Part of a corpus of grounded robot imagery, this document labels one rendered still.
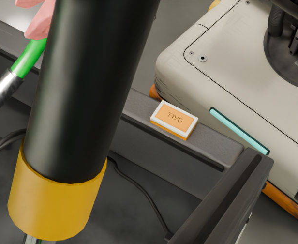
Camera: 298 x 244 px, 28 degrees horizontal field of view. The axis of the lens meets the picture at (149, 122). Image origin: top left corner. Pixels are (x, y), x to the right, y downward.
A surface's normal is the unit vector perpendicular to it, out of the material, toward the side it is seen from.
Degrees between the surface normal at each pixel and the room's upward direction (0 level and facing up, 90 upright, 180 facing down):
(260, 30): 0
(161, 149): 90
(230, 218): 43
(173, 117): 0
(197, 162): 90
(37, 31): 109
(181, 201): 0
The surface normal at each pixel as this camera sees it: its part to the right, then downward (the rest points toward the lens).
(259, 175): 0.37, -0.87
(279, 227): 0.04, -0.50
